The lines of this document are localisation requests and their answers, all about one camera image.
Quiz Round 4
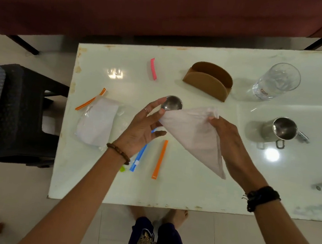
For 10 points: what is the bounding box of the person's right hand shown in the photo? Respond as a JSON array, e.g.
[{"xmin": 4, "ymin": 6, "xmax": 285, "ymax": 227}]
[{"xmin": 200, "ymin": 115, "xmax": 276, "ymax": 195}]

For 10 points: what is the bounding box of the person's left hand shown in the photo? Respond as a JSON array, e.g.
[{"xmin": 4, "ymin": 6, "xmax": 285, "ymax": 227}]
[{"xmin": 111, "ymin": 91, "xmax": 171, "ymax": 163}]

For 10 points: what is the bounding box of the clear plastic zip bag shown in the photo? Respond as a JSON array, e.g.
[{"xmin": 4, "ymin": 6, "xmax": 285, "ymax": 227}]
[{"xmin": 72, "ymin": 93, "xmax": 141, "ymax": 155}]

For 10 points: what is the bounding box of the wide orange bag sealing clip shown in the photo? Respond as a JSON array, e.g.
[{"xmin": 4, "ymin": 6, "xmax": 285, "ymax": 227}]
[{"xmin": 151, "ymin": 138, "xmax": 169, "ymax": 181}]

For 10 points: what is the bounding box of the single white paper napkin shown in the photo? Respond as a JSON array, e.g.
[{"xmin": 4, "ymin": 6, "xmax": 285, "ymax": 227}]
[{"xmin": 153, "ymin": 100, "xmax": 235, "ymax": 180}]

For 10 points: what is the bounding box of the stainless steel mug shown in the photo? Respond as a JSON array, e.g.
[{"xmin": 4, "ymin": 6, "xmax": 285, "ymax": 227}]
[
  {"xmin": 160, "ymin": 94, "xmax": 184, "ymax": 113},
  {"xmin": 258, "ymin": 114, "xmax": 300, "ymax": 151}
]

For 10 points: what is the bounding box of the thin orange bag sealing clip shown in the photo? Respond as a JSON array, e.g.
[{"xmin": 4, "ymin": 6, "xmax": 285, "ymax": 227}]
[{"xmin": 75, "ymin": 85, "xmax": 107, "ymax": 114}]

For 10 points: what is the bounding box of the pink bag sealing clip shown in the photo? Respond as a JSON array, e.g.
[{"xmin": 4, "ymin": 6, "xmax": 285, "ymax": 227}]
[{"xmin": 148, "ymin": 57, "xmax": 160, "ymax": 81}]

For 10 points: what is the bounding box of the brown napkin holder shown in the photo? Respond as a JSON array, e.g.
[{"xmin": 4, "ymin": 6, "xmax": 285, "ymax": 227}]
[{"xmin": 181, "ymin": 59, "xmax": 235, "ymax": 103}]

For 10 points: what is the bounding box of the clear drinking glass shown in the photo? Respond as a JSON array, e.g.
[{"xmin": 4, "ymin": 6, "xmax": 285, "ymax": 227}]
[{"xmin": 251, "ymin": 59, "xmax": 303, "ymax": 105}]

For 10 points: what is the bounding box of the person's left forearm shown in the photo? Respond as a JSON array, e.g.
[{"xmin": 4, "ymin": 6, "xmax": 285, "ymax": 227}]
[{"xmin": 17, "ymin": 140, "xmax": 130, "ymax": 244}]

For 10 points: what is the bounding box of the person's left foot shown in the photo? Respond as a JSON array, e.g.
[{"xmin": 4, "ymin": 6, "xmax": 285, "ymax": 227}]
[{"xmin": 129, "ymin": 206, "xmax": 147, "ymax": 222}]

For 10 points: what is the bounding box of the person's foot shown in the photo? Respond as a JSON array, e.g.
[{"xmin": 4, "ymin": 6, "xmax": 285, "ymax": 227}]
[
  {"xmin": 129, "ymin": 206, "xmax": 147, "ymax": 222},
  {"xmin": 163, "ymin": 208, "xmax": 189, "ymax": 231}
]

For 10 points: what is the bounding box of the person's right foot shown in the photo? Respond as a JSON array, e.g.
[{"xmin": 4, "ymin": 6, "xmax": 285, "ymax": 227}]
[{"xmin": 163, "ymin": 208, "xmax": 189, "ymax": 231}]

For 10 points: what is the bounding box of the black braided wristband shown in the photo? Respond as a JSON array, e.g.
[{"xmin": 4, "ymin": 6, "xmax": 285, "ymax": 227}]
[{"xmin": 240, "ymin": 183, "xmax": 283, "ymax": 216}]

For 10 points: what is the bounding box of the white glossy table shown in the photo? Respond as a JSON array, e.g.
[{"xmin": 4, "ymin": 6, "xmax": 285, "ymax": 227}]
[{"xmin": 47, "ymin": 19, "xmax": 322, "ymax": 230}]

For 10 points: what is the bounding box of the black plastic stool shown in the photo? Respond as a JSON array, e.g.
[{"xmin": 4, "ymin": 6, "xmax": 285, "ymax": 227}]
[{"xmin": 0, "ymin": 62, "xmax": 72, "ymax": 171}]

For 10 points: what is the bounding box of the red fabric sofa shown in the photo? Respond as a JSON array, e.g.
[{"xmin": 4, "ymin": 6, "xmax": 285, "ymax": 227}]
[{"xmin": 0, "ymin": 0, "xmax": 322, "ymax": 89}]

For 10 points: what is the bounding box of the brown beaded bracelet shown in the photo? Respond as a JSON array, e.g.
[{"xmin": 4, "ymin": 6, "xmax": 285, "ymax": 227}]
[{"xmin": 104, "ymin": 142, "xmax": 132, "ymax": 166}]

